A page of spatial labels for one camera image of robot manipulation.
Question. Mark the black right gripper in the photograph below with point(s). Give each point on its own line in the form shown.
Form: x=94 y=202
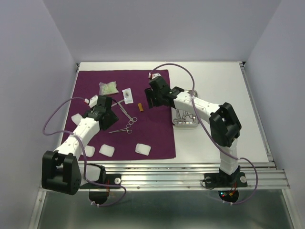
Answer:
x=149 y=94

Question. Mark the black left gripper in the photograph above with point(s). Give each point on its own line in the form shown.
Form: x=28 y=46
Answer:
x=113 y=119

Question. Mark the steel forceps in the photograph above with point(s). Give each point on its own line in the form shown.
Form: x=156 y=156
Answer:
x=126 y=129
x=176 y=116
x=193 y=119

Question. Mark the curved forceps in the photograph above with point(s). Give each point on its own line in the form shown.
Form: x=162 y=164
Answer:
x=185 y=119

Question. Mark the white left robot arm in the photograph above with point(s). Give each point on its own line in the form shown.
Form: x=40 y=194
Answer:
x=60 y=169

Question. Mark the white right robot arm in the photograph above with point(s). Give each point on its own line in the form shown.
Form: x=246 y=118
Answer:
x=224 y=125

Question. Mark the steel surgical scissors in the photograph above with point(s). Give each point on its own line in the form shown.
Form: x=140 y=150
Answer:
x=132 y=120

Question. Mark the flat steel retractor bar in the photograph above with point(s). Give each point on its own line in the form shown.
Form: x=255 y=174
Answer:
x=116 y=103

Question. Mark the green gauze bag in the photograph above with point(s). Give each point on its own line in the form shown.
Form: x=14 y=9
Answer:
x=108 y=88

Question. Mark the white gauze pad upper left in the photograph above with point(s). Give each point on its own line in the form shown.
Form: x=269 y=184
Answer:
x=76 y=119

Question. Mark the white gauze pad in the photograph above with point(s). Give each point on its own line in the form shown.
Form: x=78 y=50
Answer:
x=76 y=119
x=142 y=149
x=107 y=150
x=89 y=151

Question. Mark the white gauze pad middle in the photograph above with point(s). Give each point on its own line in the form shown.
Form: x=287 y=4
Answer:
x=107 y=150

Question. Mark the purple cloth mat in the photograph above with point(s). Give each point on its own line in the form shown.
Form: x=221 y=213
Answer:
x=154 y=126

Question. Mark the stainless steel tray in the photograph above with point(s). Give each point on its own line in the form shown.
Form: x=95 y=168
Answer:
x=184 y=126

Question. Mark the white gauze pad right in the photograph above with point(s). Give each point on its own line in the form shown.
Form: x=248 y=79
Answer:
x=142 y=149

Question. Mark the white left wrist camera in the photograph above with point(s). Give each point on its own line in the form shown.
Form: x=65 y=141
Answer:
x=91 y=102

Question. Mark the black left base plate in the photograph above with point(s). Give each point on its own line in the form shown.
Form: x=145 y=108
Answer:
x=107 y=195

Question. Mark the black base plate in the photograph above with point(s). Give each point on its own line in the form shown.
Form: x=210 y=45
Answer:
x=228 y=184
x=107 y=195

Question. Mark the aluminium front rail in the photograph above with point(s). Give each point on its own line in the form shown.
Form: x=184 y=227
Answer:
x=177 y=176

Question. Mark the aluminium rail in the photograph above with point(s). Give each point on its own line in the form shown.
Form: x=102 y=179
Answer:
x=177 y=176
x=257 y=116

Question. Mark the aluminium right side rail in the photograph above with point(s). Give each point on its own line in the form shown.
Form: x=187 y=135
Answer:
x=257 y=116

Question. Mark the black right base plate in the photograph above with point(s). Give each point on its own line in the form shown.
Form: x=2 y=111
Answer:
x=228 y=184

